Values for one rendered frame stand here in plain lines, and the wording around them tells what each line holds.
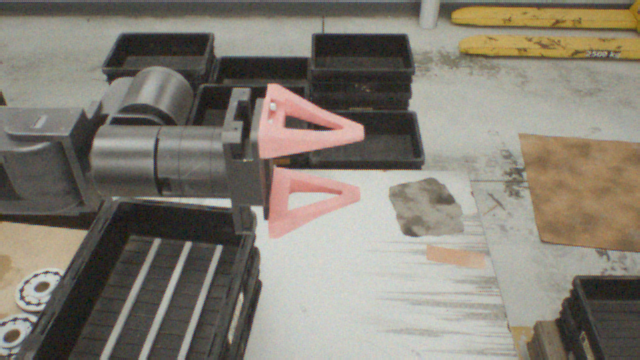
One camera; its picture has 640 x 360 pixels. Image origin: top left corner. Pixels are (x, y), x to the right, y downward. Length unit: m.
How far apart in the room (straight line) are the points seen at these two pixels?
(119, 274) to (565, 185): 2.09
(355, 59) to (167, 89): 2.05
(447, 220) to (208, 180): 1.11
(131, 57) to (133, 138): 2.21
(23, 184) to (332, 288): 0.93
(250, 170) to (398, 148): 1.82
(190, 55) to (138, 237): 1.42
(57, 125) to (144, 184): 0.08
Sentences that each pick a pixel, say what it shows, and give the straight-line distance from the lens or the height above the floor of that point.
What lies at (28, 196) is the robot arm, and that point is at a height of 1.44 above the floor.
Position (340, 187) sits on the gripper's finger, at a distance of 0.48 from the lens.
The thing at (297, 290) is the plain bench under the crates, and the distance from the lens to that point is 1.33.
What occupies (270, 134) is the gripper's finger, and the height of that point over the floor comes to 1.51.
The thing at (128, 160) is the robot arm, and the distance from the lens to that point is 0.46.
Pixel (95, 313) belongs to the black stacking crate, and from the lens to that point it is 1.21.
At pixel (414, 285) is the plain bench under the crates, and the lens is 1.36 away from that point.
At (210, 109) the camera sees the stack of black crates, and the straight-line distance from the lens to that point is 2.25.
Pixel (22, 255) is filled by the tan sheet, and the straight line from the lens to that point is 1.37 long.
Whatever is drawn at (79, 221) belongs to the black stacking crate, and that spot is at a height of 0.86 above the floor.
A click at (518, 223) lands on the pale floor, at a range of 2.58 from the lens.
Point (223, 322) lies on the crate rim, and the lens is 1.01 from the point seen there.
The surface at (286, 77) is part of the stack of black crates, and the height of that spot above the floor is 0.39.
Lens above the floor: 1.75
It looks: 42 degrees down
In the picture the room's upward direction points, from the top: straight up
